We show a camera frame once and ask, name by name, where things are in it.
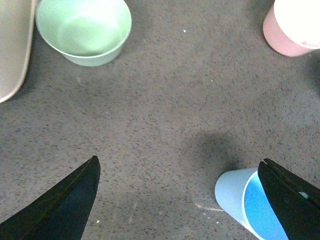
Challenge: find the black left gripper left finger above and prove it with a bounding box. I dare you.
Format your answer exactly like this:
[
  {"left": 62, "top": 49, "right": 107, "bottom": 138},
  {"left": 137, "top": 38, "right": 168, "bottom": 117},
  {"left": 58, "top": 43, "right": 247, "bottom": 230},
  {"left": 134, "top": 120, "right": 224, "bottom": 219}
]
[{"left": 0, "top": 156, "right": 101, "bottom": 240}]

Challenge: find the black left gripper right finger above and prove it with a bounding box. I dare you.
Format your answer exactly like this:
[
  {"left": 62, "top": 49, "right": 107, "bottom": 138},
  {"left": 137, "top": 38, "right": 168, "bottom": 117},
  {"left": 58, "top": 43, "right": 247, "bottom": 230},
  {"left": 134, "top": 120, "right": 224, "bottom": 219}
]
[{"left": 257, "top": 158, "right": 320, "bottom": 240}]

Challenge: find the blue cup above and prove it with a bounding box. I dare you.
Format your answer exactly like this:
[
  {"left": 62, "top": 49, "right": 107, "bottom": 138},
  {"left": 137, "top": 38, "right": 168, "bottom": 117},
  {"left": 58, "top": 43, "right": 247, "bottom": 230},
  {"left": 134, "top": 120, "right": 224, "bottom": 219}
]
[{"left": 214, "top": 168, "right": 288, "bottom": 240}]

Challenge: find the pink bowl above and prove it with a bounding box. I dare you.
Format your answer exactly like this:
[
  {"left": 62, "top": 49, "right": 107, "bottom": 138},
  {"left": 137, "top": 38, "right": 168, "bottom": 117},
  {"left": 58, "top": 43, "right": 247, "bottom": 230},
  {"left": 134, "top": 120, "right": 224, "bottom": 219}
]
[{"left": 262, "top": 0, "right": 320, "bottom": 57}]

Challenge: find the mint green bowl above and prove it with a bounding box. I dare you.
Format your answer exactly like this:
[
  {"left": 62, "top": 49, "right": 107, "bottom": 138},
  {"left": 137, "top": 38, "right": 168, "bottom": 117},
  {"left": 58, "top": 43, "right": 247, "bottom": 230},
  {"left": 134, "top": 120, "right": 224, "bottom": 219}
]
[{"left": 35, "top": 0, "right": 132, "bottom": 67}]

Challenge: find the white two-slot toaster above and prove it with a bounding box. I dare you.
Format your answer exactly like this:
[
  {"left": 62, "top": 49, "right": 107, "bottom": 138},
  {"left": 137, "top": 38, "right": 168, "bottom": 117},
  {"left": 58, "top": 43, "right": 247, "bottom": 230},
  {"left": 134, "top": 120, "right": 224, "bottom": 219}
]
[{"left": 0, "top": 0, "right": 37, "bottom": 103}]

